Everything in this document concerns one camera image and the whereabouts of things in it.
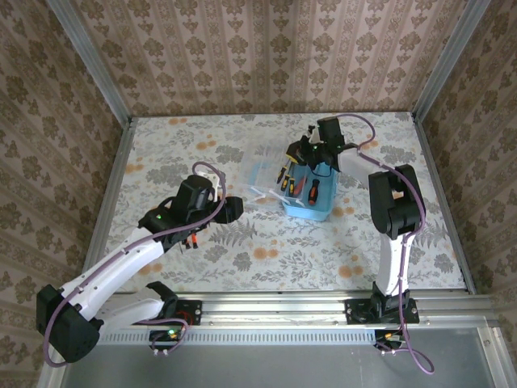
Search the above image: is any grey metal panel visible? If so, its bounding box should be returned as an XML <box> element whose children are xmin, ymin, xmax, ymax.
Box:
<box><xmin>60</xmin><ymin>327</ymin><xmax>500</xmax><ymax>388</ymax></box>

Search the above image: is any left black control board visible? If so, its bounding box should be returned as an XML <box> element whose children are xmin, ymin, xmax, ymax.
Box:
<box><xmin>148</xmin><ymin>328</ymin><xmax>183</xmax><ymax>352</ymax></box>

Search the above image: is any large orange black screwdriver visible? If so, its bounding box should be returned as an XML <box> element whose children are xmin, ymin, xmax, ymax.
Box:
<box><xmin>307</xmin><ymin>178</ymin><xmax>322</xmax><ymax>206</ymax></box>

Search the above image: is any aluminium frame post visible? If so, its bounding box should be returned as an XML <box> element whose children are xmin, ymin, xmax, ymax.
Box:
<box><xmin>43</xmin><ymin>0</ymin><xmax>135</xmax><ymax>124</ymax></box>
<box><xmin>410</xmin><ymin>0</ymin><xmax>484</xmax><ymax>121</ymax></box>

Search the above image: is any black control board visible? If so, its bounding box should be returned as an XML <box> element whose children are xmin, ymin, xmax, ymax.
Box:
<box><xmin>148</xmin><ymin>328</ymin><xmax>183</xmax><ymax>352</ymax></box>
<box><xmin>373</xmin><ymin>328</ymin><xmax>406</xmax><ymax>352</ymax></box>

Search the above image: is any slotted grey cable duct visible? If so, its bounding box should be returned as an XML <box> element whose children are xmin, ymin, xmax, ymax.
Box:
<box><xmin>71</xmin><ymin>329</ymin><xmax>379</xmax><ymax>347</ymax></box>

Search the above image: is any aluminium table side rail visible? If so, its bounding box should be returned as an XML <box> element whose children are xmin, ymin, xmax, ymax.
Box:
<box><xmin>410</xmin><ymin>112</ymin><xmax>478</xmax><ymax>295</ymax></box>
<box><xmin>75</xmin><ymin>116</ymin><xmax>137</xmax><ymax>298</ymax></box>

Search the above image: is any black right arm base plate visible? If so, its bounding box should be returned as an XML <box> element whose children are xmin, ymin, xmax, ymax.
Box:
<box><xmin>344</xmin><ymin>297</ymin><xmax>420</xmax><ymax>325</ymax></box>

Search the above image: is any aluminium mounting rail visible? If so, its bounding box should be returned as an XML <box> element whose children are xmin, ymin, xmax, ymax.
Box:
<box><xmin>55</xmin><ymin>293</ymin><xmax>497</xmax><ymax>329</ymax></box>

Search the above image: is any aluminium lower frame bar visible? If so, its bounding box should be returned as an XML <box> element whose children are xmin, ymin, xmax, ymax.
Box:
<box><xmin>476</xmin><ymin>326</ymin><xmax>517</xmax><ymax>388</ymax></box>
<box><xmin>36</xmin><ymin>355</ymin><xmax>69</xmax><ymax>388</ymax></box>

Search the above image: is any blue plastic tool box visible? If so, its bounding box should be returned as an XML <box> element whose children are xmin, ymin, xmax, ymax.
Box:
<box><xmin>237</xmin><ymin>150</ymin><xmax>340</xmax><ymax>224</ymax></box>

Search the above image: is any right black control board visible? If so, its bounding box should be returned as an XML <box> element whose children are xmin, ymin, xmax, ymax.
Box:
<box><xmin>373</xmin><ymin>328</ymin><xmax>406</xmax><ymax>352</ymax></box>

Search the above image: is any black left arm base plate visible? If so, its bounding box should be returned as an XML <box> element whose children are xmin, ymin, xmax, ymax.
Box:
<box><xmin>130</xmin><ymin>299</ymin><xmax>203</xmax><ymax>326</ymax></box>

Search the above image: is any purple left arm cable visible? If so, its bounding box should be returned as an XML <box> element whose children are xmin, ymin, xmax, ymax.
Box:
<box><xmin>42</xmin><ymin>161</ymin><xmax>227</xmax><ymax>367</ymax></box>

